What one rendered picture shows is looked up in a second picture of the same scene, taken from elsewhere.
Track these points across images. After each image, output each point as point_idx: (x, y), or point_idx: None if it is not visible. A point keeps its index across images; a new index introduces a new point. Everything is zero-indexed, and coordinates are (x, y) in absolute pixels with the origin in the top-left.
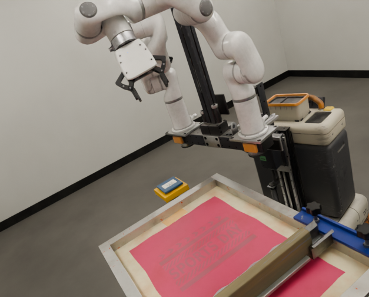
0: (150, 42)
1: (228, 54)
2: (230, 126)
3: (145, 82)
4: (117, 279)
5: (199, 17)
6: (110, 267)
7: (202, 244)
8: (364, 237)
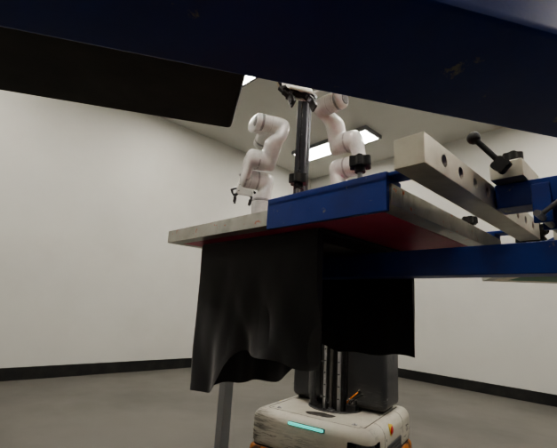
0: (272, 135)
1: (346, 140)
2: None
3: (250, 167)
4: (210, 222)
5: (339, 100)
6: (194, 226)
7: None
8: (470, 219)
